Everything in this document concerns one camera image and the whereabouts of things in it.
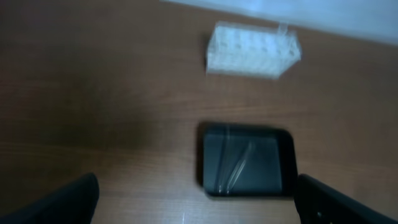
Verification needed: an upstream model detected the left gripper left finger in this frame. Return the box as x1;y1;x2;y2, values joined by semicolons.
0;172;101;224

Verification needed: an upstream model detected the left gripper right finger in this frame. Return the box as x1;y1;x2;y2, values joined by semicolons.
293;173;398;224

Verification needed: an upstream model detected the clear test tube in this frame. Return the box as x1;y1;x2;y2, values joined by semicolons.
276;22;290;37
225;141;254;194

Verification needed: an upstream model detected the black tray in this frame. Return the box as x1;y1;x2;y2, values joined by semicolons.
196;121;299;198

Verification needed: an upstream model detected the white test tube rack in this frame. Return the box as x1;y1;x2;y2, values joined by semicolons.
205;21;303;80

